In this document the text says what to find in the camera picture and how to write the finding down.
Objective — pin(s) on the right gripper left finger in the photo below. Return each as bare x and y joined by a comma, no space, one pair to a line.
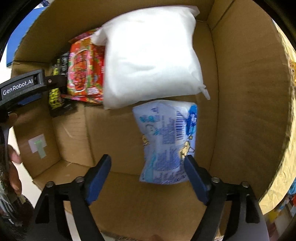
49,221

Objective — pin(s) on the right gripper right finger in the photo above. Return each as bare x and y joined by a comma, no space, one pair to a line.
246,221

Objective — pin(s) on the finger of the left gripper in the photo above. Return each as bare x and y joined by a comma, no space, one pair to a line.
56,81

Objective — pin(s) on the black shoe wipe packet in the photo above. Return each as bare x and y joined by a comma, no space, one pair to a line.
57,104

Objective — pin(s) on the red floral snack packet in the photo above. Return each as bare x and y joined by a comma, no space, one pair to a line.
85,69

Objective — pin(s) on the white soft pouch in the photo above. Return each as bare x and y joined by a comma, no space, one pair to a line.
149,54

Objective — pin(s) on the blue white tissue pack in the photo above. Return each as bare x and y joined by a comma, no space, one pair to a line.
168,131

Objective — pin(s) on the person's left hand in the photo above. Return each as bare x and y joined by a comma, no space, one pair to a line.
14,179

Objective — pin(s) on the blue folded mat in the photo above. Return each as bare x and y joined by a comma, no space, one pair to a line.
19,33

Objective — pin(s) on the dark fleece sleeve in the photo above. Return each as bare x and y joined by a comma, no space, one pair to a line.
16,211

